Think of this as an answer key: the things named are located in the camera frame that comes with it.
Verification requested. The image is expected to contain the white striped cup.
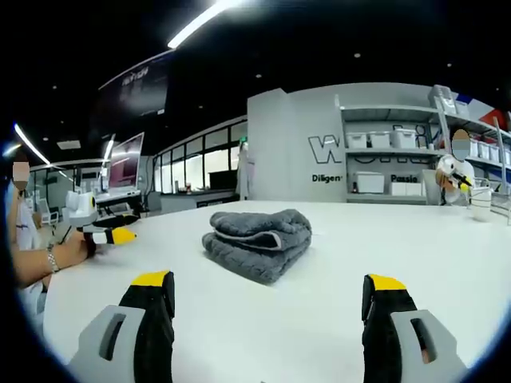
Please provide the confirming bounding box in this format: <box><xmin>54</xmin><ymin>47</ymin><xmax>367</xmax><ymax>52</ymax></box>
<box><xmin>469</xmin><ymin>187</ymin><xmax>493</xmax><ymax>223</ymax></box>

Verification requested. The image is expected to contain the group of white storage boxes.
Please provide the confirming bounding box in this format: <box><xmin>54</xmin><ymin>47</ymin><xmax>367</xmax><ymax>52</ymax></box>
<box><xmin>345</xmin><ymin>84</ymin><xmax>511</xmax><ymax>197</ymax></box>

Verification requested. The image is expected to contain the person's white shirt torso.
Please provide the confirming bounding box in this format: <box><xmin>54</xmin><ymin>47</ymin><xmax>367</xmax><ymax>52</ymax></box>
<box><xmin>6</xmin><ymin>191</ymin><xmax>50</xmax><ymax>332</ymax></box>

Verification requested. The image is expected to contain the long ceiling light strip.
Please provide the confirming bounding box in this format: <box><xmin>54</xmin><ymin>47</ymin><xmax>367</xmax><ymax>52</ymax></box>
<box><xmin>13</xmin><ymin>122</ymin><xmax>52</xmax><ymax>167</ymax></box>
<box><xmin>166</xmin><ymin>0</ymin><xmax>241</xmax><ymax>50</ymax></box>

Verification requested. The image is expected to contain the white chair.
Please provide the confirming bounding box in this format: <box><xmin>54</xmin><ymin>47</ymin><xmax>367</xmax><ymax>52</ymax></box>
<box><xmin>37</xmin><ymin>198</ymin><xmax>60</xmax><ymax>229</ymax></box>

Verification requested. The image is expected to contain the dark hanging display screen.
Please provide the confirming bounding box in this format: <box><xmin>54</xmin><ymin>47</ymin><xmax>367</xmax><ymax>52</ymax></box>
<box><xmin>97</xmin><ymin>58</ymin><xmax>169</xmax><ymax>117</ymax></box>

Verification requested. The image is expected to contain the metal wire rack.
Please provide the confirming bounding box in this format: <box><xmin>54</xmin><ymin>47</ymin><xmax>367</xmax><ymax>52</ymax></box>
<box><xmin>489</xmin><ymin>190</ymin><xmax>511</xmax><ymax>227</ymax></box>

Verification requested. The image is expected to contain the black monitor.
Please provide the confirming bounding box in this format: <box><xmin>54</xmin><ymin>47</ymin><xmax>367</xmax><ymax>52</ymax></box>
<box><xmin>208</xmin><ymin>170</ymin><xmax>241</xmax><ymax>191</ymax></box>

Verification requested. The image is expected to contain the white coat on stand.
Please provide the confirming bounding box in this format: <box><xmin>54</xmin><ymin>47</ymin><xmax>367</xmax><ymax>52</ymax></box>
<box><xmin>234</xmin><ymin>142</ymin><xmax>256</xmax><ymax>201</ymax></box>

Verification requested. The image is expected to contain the large standing display screen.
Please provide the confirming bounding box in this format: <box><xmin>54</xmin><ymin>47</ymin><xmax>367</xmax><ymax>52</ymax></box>
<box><xmin>106</xmin><ymin>132</ymin><xmax>145</xmax><ymax>193</ymax></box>

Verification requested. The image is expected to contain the grey towel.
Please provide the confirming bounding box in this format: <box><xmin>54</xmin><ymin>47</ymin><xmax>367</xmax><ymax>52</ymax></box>
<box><xmin>201</xmin><ymin>207</ymin><xmax>313</xmax><ymax>286</ymax></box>

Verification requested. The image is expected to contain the person's left hand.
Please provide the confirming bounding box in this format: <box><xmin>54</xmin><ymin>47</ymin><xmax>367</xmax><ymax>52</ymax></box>
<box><xmin>65</xmin><ymin>229</ymin><xmax>99</xmax><ymax>263</ymax></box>

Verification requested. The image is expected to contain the grey counter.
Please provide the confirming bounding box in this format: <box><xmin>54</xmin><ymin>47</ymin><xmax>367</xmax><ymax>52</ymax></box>
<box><xmin>158</xmin><ymin>187</ymin><xmax>241</xmax><ymax>214</ymax></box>

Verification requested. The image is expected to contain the silver wristwatch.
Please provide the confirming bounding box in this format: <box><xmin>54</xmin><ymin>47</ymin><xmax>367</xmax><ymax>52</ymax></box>
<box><xmin>46</xmin><ymin>243</ymin><xmax>61</xmax><ymax>274</ymax></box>

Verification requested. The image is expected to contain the grey metal shelving unit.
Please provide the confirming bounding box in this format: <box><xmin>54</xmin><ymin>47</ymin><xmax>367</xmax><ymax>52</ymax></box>
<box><xmin>338</xmin><ymin>84</ymin><xmax>511</xmax><ymax>205</ymax></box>

